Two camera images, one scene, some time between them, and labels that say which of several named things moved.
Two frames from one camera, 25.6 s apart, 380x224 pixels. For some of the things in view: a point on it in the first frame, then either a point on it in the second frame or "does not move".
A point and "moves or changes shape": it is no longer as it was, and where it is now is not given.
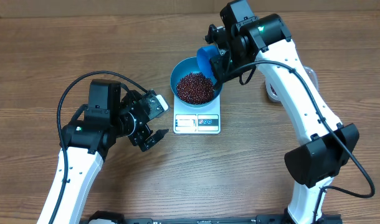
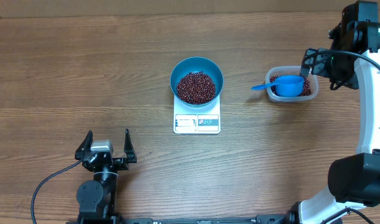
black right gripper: [220, 67] → [351, 81]
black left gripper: [141, 138] → [123, 164]
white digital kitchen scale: [204, 120] does not move
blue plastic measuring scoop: [204, 54] moves or changes shape
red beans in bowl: [195, 88] does not move
